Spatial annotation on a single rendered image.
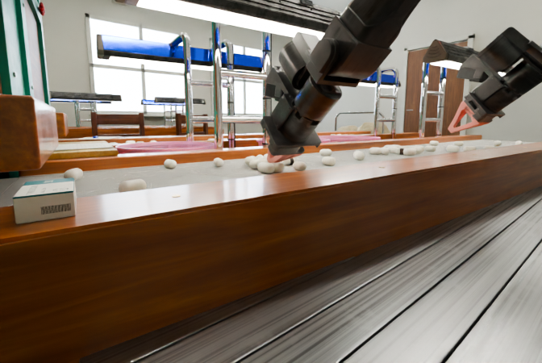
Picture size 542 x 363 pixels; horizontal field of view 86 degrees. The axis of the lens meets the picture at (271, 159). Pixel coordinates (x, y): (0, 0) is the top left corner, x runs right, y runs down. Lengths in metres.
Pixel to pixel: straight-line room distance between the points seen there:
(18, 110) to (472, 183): 0.65
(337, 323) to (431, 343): 0.07
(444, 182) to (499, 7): 5.14
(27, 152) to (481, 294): 0.45
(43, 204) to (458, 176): 0.56
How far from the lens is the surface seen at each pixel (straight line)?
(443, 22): 5.83
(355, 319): 0.29
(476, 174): 0.65
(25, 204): 0.27
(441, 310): 0.33
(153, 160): 0.67
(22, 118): 0.35
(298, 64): 0.47
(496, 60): 0.79
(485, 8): 5.67
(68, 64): 5.55
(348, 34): 0.39
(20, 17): 0.97
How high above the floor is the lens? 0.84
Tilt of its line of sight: 8 degrees down
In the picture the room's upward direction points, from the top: straight up
